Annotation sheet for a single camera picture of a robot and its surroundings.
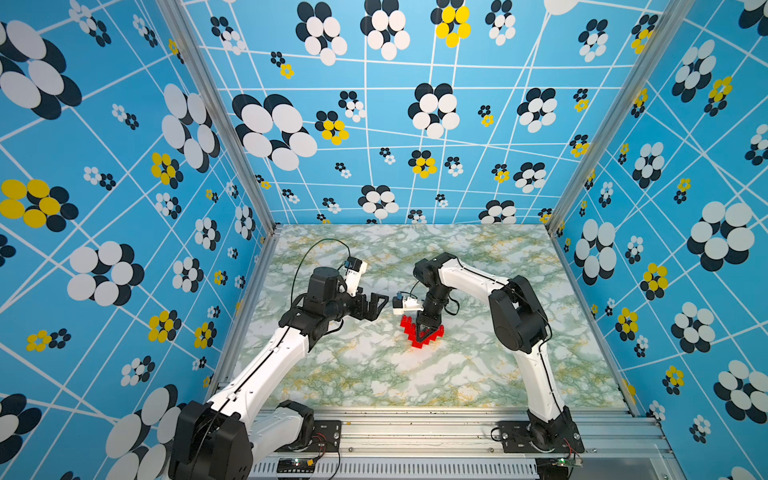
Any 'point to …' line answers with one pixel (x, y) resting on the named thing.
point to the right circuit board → (569, 462)
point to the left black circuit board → (295, 465)
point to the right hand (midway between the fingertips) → (425, 332)
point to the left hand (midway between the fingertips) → (377, 291)
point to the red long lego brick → (419, 344)
